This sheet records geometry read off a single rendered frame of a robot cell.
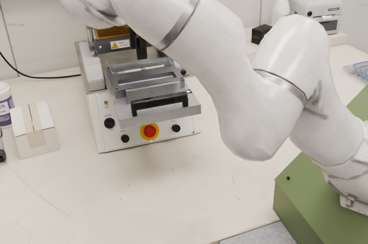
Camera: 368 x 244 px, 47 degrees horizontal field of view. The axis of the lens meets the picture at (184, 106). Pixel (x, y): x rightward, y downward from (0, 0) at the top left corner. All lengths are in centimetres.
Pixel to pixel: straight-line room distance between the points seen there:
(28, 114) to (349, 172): 101
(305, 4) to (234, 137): 145
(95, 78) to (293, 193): 67
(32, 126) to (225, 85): 87
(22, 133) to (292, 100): 91
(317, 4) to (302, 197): 121
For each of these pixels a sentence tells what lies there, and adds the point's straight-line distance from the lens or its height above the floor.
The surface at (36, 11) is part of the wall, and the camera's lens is 188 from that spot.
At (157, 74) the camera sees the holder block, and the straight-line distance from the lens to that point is 123.
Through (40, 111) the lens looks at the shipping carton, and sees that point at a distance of 145.
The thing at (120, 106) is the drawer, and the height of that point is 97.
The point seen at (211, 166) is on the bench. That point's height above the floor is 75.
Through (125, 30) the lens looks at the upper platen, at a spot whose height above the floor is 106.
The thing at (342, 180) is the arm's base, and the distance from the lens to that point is 85.
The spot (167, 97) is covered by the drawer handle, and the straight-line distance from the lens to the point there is 108.
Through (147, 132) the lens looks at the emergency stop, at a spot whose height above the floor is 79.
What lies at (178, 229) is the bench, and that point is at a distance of 107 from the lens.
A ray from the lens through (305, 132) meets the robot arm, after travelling 75.
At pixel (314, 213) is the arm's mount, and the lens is 97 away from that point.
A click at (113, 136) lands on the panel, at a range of 133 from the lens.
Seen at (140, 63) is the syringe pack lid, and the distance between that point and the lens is 129.
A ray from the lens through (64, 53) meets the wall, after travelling 195.
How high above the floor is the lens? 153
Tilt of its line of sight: 30 degrees down
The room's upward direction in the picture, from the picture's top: 2 degrees counter-clockwise
